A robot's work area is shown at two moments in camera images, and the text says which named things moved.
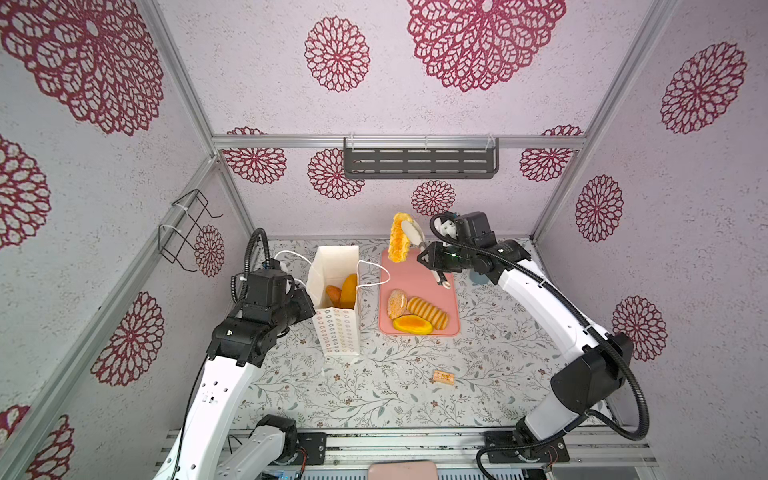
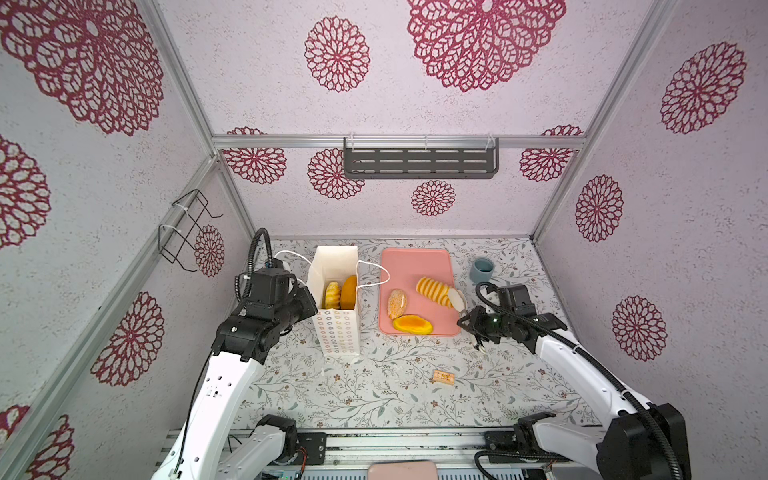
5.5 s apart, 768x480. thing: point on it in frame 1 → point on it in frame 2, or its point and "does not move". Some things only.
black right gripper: [432, 252] → [474, 324]
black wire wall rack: [179, 235] does not move
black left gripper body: [297, 308] does not move
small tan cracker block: [444, 377] does not move
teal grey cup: [478, 278] does not move
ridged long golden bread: [438, 318] → [441, 293]
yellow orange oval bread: [413, 324] does not move
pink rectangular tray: [415, 280] does not move
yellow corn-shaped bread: [399, 242] → [333, 295]
